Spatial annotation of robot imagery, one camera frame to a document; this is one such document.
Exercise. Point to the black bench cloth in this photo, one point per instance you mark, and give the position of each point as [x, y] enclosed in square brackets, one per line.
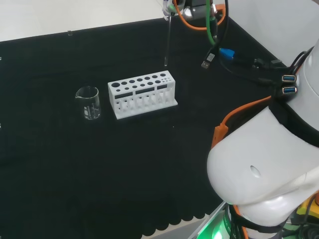
[99, 174]

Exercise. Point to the white test tube rack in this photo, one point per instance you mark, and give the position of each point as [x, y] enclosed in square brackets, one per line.
[139, 104]

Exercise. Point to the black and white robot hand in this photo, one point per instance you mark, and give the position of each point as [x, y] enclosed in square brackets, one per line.
[167, 8]

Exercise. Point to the yellow stop button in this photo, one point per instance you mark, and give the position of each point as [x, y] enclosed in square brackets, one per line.
[305, 207]

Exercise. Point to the clear glass rod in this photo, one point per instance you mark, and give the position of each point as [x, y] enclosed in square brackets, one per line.
[168, 39]

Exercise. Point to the clear glass beaker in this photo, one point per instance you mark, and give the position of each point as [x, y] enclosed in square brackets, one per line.
[91, 109]

